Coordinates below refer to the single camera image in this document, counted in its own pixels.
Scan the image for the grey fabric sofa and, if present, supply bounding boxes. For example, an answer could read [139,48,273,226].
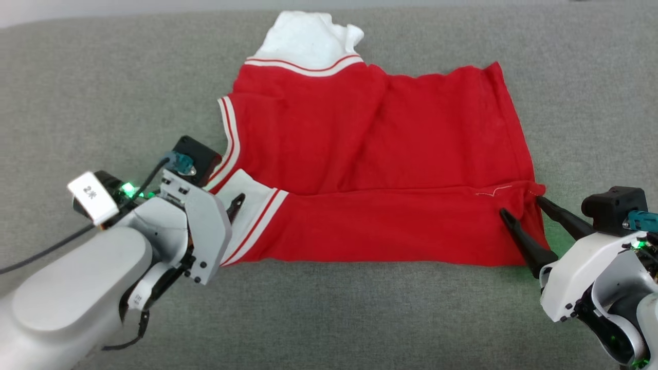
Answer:
[0,5,658,370]

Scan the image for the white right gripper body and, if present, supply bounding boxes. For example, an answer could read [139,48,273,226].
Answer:
[539,231,642,322]

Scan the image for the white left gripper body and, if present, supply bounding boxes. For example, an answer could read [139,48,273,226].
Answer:
[123,170,233,312]

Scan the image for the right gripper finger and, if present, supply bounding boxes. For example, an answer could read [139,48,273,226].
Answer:
[536,197,597,241]
[499,208,559,280]

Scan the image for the red and white basketball jersey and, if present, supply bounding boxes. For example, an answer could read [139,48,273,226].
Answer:
[205,11,549,268]

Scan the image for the thin black looped cable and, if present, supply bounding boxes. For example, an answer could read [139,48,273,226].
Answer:
[101,308,151,353]

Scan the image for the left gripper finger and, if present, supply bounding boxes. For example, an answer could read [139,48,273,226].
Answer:
[226,193,246,225]

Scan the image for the white cable tag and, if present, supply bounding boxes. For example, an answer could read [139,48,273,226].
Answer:
[67,171,120,226]

